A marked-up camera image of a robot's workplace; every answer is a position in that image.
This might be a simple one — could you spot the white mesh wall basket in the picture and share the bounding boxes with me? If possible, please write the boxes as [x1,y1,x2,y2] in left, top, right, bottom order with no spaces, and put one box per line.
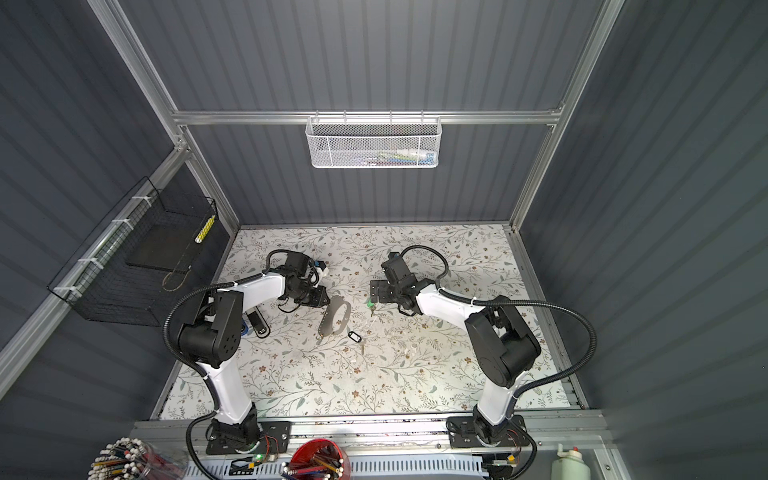
[305,114,443,169]

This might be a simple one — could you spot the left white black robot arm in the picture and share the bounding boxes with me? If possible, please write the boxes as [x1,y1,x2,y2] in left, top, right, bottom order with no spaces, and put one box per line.
[162,249,330,455]

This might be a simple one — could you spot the yellow marker pen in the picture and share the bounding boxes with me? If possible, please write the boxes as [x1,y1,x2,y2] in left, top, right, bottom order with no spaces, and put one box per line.
[194,214,217,244]

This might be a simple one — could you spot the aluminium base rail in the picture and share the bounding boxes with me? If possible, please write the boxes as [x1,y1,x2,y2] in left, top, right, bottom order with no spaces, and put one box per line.
[128,410,613,475]

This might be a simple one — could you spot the black wire wall basket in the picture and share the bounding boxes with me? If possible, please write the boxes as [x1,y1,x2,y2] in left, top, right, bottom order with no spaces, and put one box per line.
[47,178,226,327]

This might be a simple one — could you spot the white plastic bottle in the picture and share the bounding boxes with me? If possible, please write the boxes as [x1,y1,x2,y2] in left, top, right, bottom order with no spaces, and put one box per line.
[550,444,591,480]

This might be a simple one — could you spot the right black corrugated cable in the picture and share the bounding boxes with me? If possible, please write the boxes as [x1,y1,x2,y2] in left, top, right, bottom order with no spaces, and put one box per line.
[399,244,599,421]

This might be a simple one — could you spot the clear pencil jar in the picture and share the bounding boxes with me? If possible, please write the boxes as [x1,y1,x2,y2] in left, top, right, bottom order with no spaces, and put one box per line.
[87,437,186,480]

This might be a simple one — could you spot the red pencil cup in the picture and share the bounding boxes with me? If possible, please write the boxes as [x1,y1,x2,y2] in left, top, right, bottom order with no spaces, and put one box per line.
[280,439,352,480]

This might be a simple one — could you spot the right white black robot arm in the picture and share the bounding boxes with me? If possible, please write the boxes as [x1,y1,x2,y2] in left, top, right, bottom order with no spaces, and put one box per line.
[370,252,541,446]

